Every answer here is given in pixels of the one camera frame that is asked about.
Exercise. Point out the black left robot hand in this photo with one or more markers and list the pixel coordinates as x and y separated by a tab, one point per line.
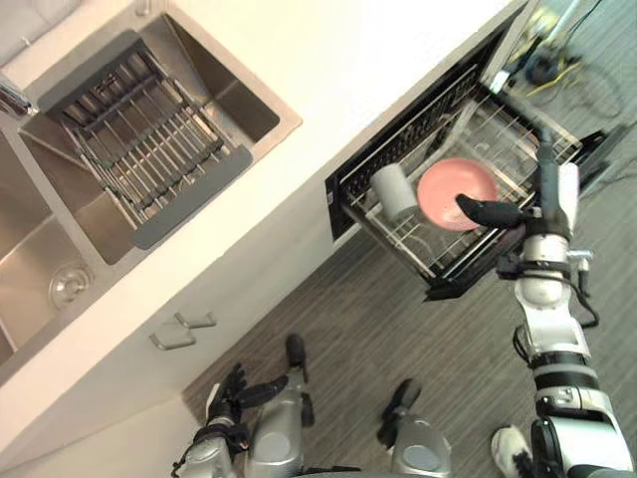
234	393

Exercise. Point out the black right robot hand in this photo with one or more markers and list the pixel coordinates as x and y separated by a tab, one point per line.
565	199

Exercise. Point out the pink bowl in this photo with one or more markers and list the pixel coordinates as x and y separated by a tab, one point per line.
448	189

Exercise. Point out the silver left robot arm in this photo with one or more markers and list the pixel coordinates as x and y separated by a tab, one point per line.
209	458

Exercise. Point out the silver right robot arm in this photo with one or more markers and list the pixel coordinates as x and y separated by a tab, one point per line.
557	338

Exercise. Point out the grey cup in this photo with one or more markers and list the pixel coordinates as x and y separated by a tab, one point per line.
393	191

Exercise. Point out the round sink drain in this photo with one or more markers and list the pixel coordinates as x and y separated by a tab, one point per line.
69	284

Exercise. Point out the black drawer dishwasher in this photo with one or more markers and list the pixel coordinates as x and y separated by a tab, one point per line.
338	199

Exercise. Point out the grey metal sink drying rack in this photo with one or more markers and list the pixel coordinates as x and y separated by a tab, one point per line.
149	144

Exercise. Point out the stainless steel double sink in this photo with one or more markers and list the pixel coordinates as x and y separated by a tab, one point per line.
234	84

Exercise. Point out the chrome sink faucet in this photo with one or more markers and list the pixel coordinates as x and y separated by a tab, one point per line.
12	97

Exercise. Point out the silver left robot leg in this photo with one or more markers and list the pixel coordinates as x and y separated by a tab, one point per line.
276	433

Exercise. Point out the dark left robot foot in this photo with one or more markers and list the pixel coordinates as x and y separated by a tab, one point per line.
297	353

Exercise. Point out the dark robot foot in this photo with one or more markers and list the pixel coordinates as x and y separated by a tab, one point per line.
405	396
297	353

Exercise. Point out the white kitchen cabinet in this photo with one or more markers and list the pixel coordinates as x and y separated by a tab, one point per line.
124	373

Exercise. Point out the white power plug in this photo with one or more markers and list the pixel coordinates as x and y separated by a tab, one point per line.
500	80

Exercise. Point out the dark right robot foot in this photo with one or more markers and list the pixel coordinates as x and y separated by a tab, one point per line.
405	396

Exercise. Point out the person's foot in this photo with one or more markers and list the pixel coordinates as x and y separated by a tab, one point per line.
507	445

